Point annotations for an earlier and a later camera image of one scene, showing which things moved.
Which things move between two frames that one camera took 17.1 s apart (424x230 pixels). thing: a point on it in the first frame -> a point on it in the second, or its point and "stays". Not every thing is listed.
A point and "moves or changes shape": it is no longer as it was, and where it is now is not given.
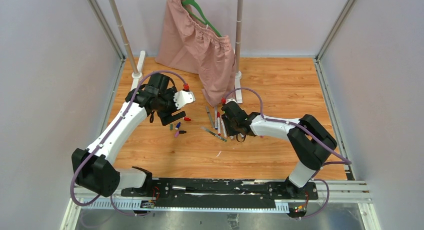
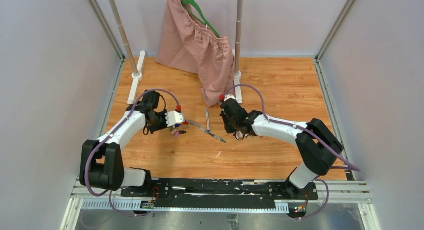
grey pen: (209, 116) moves or changes shape
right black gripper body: (231, 126) stays
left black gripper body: (167, 105) -> (160, 121)
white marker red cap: (218, 119) moves or changes shape
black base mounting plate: (221, 194) stays
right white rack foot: (238, 85) stays
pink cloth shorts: (188, 45) stays
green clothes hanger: (188, 1) stays
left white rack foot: (136, 77) stays
